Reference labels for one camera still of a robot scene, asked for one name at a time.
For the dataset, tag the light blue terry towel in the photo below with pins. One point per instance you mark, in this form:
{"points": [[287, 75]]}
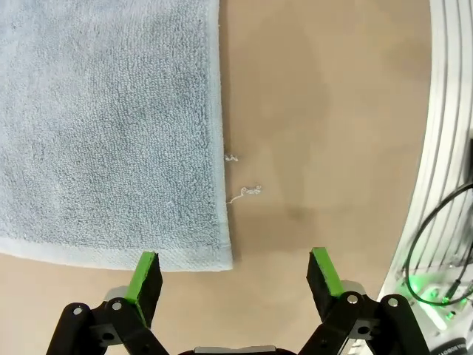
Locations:
{"points": [[103, 129]]}

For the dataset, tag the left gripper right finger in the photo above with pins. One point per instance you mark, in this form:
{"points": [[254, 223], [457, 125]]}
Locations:
{"points": [[325, 277]]}

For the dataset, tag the aluminium slotted mounting plate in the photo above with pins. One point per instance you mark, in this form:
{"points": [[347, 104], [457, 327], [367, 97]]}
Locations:
{"points": [[447, 111]]}

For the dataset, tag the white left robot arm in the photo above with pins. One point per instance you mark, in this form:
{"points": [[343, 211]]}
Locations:
{"points": [[452, 345]]}

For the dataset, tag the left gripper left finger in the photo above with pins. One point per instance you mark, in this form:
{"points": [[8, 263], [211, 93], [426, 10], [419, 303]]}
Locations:
{"points": [[144, 292]]}

